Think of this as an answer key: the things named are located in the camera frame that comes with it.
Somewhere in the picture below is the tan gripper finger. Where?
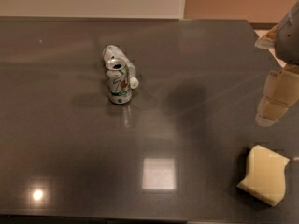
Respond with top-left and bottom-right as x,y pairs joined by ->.
255,64 -> 299,127
255,25 -> 278,49

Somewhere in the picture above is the yellow sponge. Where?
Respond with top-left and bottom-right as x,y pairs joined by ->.
237,145 -> 290,207

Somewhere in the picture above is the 7up soda can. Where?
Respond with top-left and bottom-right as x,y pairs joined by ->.
105,59 -> 132,105

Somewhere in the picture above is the clear plastic water bottle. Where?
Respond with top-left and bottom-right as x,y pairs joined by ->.
103,45 -> 139,90

